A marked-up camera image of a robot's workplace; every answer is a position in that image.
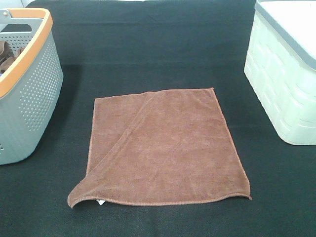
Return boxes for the brown microfibre towel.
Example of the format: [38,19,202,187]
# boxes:
[67,88,250,207]

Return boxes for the black table cloth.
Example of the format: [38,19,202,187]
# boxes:
[0,0,316,237]

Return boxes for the grey perforated laundry basket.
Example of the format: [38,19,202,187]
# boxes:
[0,8,63,165]

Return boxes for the white lidded storage box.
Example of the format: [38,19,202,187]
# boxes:
[244,0,316,145]

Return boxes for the brown towels in basket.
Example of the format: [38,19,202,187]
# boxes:
[0,41,25,75]

